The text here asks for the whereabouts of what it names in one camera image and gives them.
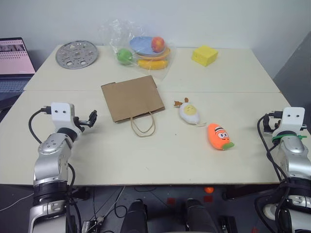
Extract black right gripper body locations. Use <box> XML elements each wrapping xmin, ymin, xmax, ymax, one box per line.
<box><xmin>263</xmin><ymin>114</ymin><xmax>280</xmax><ymax>134</ymax></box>

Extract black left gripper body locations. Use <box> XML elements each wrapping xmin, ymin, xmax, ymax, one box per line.
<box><xmin>73</xmin><ymin>116</ymin><xmax>90</xmax><ymax>132</ymax></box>

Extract brown paper bag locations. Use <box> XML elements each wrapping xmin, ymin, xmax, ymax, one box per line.
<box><xmin>101</xmin><ymin>75</ymin><xmax>166</xmax><ymax>138</ymax></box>

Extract orange carrot plush toy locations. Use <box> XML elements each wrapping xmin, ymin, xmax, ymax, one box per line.
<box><xmin>207</xmin><ymin>123</ymin><xmax>236</xmax><ymax>151</ymax></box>

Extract white yellow plush toy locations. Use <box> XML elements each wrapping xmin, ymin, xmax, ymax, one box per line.
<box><xmin>173</xmin><ymin>97</ymin><xmax>207</xmax><ymax>128</ymax></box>

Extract clear plastic bag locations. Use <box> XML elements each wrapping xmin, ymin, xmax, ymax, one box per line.
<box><xmin>98</xmin><ymin>19</ymin><xmax>175</xmax><ymax>81</ymax></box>

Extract green wrist zip tie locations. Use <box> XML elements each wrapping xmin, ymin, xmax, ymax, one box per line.
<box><xmin>272</xmin><ymin>131</ymin><xmax>308</xmax><ymax>142</ymax></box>

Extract perforated round metal plate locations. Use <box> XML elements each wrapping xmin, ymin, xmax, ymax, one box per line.
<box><xmin>55</xmin><ymin>40</ymin><xmax>99</xmax><ymax>70</ymax></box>

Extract green toy apple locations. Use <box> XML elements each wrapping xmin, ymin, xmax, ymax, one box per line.
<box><xmin>116</xmin><ymin>48</ymin><xmax>134</xmax><ymax>66</ymax></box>

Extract yellow toy banana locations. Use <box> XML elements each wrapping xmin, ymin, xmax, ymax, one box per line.
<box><xmin>137</xmin><ymin>59</ymin><xmax>170</xmax><ymax>70</ymax></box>

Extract dark flat desk object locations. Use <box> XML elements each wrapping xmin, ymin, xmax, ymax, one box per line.
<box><xmin>0</xmin><ymin>92</ymin><xmax>20</xmax><ymax>110</ymax></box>

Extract orange plate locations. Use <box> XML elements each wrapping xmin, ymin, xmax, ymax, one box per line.
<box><xmin>133</xmin><ymin>47</ymin><xmax>172</xmax><ymax>61</ymax></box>

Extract blue plate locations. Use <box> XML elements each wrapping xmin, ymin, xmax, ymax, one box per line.
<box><xmin>129</xmin><ymin>36</ymin><xmax>168</xmax><ymax>56</ymax></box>

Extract white rounded floor object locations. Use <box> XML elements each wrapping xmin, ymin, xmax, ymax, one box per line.
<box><xmin>264</xmin><ymin>203</ymin><xmax>279</xmax><ymax>219</ymax></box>

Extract open laptop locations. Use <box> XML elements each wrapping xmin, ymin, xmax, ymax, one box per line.
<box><xmin>0</xmin><ymin>37</ymin><xmax>36</xmax><ymax>111</ymax></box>

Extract red toy apple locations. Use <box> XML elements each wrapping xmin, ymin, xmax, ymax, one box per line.
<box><xmin>151</xmin><ymin>36</ymin><xmax>166</xmax><ymax>53</ymax></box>

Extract yellow cheese block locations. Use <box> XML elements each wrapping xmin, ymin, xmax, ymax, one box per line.
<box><xmin>191</xmin><ymin>45</ymin><xmax>219</xmax><ymax>67</ymax></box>

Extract dark rounded shape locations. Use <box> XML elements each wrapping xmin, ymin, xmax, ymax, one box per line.
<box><xmin>120</xmin><ymin>199</ymin><xmax>149</xmax><ymax>233</ymax></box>
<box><xmin>186</xmin><ymin>198</ymin><xmax>219</xmax><ymax>233</ymax></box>

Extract black floor box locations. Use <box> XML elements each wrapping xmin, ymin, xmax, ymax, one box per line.
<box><xmin>220</xmin><ymin>216</ymin><xmax>238</xmax><ymax>233</ymax></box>

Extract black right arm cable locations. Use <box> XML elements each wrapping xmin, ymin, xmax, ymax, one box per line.
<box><xmin>257</xmin><ymin>110</ymin><xmax>292</xmax><ymax>187</ymax></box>

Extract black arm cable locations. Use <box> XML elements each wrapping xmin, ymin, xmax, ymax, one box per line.
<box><xmin>28</xmin><ymin>105</ymin><xmax>78</xmax><ymax>195</ymax></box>
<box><xmin>257</xmin><ymin>110</ymin><xmax>292</xmax><ymax>187</ymax></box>

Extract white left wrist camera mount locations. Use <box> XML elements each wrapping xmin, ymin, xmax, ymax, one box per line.
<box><xmin>50</xmin><ymin>102</ymin><xmax>85</xmax><ymax>141</ymax></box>

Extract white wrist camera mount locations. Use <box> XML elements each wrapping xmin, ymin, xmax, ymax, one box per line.
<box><xmin>272</xmin><ymin>107</ymin><xmax>306</xmax><ymax>139</ymax></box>
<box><xmin>50</xmin><ymin>102</ymin><xmax>85</xmax><ymax>141</ymax></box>

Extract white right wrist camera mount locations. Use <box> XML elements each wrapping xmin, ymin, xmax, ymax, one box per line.
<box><xmin>272</xmin><ymin>107</ymin><xmax>306</xmax><ymax>139</ymax></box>

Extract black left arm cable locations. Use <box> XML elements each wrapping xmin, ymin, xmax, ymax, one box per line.
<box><xmin>28</xmin><ymin>105</ymin><xmax>78</xmax><ymax>195</ymax></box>

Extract white floor cable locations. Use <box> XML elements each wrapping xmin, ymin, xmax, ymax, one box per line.
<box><xmin>0</xmin><ymin>192</ymin><xmax>35</xmax><ymax>212</ymax></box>

